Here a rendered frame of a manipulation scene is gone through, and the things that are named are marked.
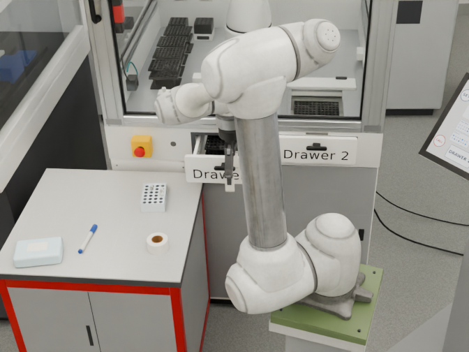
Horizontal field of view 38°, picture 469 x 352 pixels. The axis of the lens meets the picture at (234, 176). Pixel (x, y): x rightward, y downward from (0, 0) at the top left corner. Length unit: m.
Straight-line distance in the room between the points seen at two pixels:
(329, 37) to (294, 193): 1.18
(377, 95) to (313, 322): 0.85
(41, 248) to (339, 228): 0.98
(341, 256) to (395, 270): 1.49
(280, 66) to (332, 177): 1.13
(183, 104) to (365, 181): 0.90
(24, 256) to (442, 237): 2.10
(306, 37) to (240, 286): 0.66
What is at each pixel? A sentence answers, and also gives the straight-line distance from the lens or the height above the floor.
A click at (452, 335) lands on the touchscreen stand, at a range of 2.87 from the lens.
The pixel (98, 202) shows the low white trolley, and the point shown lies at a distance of 2.50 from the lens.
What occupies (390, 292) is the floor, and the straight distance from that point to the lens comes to 3.21.
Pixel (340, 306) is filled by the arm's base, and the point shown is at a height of 0.82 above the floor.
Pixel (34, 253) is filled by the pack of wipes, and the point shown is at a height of 0.80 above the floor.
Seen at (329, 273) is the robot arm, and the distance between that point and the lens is 1.85.
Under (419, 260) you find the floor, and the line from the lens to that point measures 3.39.
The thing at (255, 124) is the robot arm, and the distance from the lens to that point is 1.55.
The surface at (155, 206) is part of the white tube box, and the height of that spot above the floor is 0.79.
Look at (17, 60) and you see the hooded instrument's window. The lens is 2.73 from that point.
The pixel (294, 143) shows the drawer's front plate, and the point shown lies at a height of 0.90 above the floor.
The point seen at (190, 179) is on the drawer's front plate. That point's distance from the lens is 2.43.
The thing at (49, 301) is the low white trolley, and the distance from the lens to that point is 2.35.
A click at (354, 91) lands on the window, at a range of 2.41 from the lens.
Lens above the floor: 2.25
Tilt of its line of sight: 36 degrees down
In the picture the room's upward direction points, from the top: 2 degrees counter-clockwise
